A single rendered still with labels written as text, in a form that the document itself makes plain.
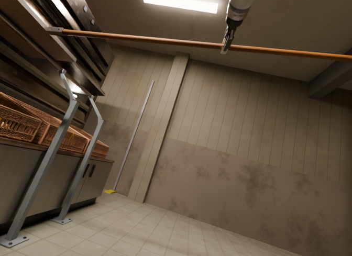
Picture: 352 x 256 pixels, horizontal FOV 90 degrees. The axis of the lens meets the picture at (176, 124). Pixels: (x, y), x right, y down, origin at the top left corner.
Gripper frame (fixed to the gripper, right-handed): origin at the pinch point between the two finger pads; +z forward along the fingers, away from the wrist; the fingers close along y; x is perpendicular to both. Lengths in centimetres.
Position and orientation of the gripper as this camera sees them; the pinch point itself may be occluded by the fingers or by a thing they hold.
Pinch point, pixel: (224, 46)
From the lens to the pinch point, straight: 108.1
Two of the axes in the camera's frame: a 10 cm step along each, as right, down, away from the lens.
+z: 0.2, 2.8, 9.6
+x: 9.9, 1.2, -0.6
